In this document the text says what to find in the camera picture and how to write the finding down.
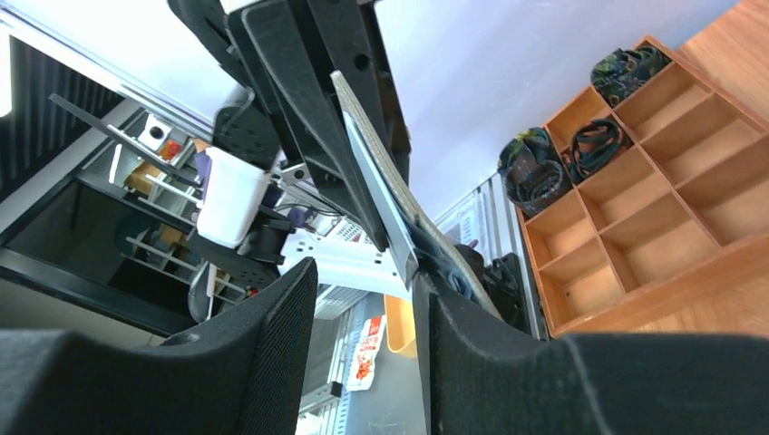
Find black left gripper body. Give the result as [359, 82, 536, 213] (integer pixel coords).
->
[170, 1, 411, 249]

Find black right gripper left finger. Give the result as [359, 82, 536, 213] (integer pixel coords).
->
[1, 257, 318, 434]

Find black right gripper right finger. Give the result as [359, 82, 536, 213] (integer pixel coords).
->
[414, 274, 768, 434]

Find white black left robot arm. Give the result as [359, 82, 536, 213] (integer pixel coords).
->
[170, 1, 416, 300]

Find dark rolled belts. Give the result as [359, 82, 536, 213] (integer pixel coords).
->
[497, 44, 671, 218]

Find wooden compartment tray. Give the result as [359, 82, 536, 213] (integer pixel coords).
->
[521, 53, 768, 337]

